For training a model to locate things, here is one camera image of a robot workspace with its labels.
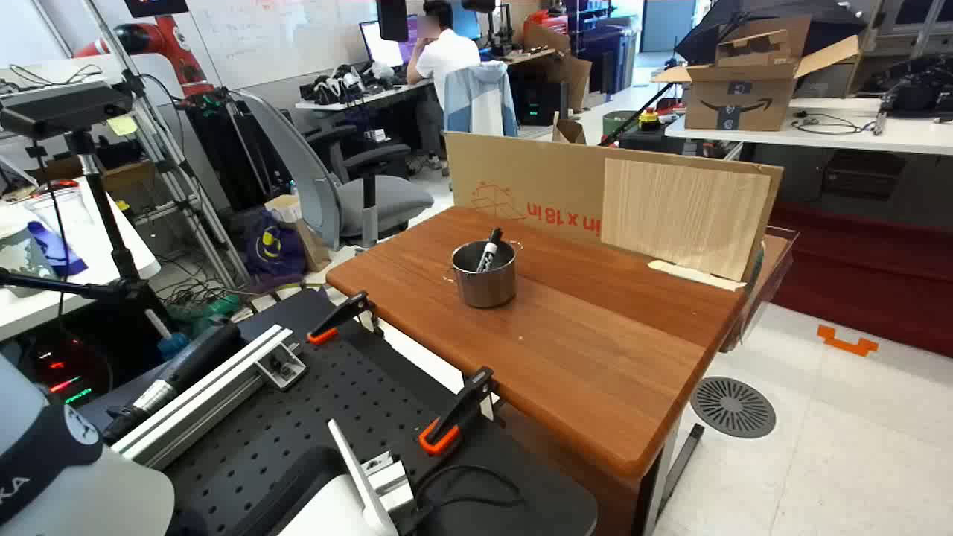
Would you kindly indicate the black stereo camera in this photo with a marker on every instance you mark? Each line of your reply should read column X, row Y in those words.
column 65, row 104

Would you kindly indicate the white rounded robot base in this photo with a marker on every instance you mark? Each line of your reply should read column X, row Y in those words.
column 91, row 496

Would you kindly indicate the white work table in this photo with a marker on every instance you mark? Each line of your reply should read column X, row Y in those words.
column 895, row 135

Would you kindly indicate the black white Expo marker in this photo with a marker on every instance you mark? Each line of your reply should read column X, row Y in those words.
column 490, row 253

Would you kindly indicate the cardboard panel with red print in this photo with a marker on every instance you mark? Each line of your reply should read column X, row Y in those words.
column 516, row 183

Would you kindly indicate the black orange bar clamp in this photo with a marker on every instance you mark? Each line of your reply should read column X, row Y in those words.
column 343, row 317
column 450, row 423

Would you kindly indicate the grey metal table leg frame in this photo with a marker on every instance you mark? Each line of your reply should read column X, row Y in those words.
column 677, row 464

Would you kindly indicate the black equipment box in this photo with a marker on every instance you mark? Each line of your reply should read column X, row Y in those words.
column 620, row 135

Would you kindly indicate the purple bag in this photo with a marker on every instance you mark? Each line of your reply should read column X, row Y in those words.
column 273, row 248

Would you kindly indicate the grey office chair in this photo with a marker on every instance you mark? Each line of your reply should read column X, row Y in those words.
column 383, row 198

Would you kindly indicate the blue cloth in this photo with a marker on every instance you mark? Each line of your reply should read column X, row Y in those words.
column 56, row 248

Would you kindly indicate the black camera tripod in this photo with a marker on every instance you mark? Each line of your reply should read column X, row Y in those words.
column 120, row 248

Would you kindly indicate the open cardboard shipping box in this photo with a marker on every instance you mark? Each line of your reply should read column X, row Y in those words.
column 741, row 98

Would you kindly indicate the white side table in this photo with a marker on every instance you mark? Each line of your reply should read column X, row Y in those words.
column 78, row 277

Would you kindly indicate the grey metal mug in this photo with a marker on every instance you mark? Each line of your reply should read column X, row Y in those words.
column 483, row 286

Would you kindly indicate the silver aluminium extrusion rail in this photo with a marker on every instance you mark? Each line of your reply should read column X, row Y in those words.
column 199, row 397
column 383, row 481

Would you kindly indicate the round metal floor drain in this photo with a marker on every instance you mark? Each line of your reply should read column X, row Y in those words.
column 733, row 405

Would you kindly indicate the black perforated breadboard plate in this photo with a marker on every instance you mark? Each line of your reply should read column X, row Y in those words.
column 300, row 417

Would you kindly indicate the light blue jacket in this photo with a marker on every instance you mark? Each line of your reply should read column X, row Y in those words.
column 478, row 98

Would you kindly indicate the seated person in white shirt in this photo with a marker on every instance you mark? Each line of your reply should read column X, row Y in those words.
column 447, row 55

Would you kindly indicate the red machine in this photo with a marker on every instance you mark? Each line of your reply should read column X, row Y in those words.
column 167, row 47

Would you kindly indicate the light wooden board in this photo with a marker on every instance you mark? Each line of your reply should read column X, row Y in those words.
column 685, row 213

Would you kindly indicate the yellow red emergency stop button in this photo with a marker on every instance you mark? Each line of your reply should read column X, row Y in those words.
column 647, row 117

